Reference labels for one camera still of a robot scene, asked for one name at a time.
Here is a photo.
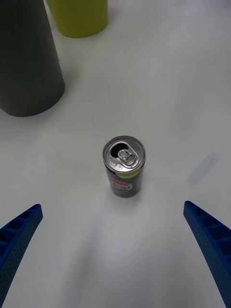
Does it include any yellow-green plastic bin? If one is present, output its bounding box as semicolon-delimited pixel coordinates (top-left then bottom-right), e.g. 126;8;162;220
46;0;108;39

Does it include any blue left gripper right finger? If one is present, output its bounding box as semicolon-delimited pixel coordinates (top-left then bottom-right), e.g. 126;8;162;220
183;201;231;308

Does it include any grey plastic bin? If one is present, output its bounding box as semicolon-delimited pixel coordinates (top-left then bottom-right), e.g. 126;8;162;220
0;0;65;117

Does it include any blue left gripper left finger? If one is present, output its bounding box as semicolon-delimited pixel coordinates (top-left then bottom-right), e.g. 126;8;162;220
0;204;43;308

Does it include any black drink can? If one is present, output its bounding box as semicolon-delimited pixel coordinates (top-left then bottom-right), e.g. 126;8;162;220
103;136;146;199

